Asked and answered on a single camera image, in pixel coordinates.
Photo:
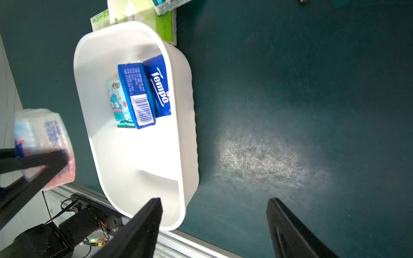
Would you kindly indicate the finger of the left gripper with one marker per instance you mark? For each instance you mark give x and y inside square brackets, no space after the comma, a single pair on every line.
[50,165]
[15,196]

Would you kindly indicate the teal cartoon tissue pack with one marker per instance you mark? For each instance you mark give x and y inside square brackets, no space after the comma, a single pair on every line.
[119,105]

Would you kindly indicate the pink floral Tempo pack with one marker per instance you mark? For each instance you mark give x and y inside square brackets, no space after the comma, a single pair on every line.
[39,131]

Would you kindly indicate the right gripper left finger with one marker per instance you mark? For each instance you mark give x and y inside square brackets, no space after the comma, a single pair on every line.
[138,238]

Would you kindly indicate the dark blue Tempo tissue pack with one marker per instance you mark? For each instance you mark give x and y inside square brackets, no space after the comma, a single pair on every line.
[155,70]

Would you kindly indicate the green white tissue pack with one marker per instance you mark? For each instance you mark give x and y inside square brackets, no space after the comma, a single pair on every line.
[142,11]

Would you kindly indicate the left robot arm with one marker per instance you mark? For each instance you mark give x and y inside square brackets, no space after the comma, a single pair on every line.
[48,240]

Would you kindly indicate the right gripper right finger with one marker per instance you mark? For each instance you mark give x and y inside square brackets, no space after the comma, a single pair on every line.
[290,237]

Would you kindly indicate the white oval storage box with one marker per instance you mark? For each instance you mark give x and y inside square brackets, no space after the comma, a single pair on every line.
[136,165]

